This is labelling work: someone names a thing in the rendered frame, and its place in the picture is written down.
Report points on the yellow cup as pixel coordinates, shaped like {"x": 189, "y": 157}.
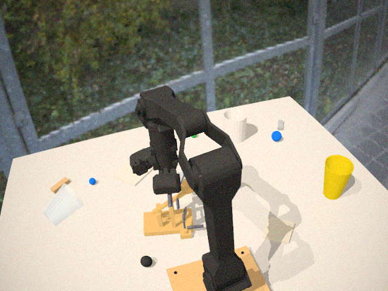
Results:
{"x": 338, "y": 170}

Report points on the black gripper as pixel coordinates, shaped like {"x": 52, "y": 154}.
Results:
{"x": 167, "y": 181}

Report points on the black ball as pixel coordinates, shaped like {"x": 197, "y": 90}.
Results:
{"x": 146, "y": 261}

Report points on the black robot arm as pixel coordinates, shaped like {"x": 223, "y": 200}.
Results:
{"x": 214, "y": 176}

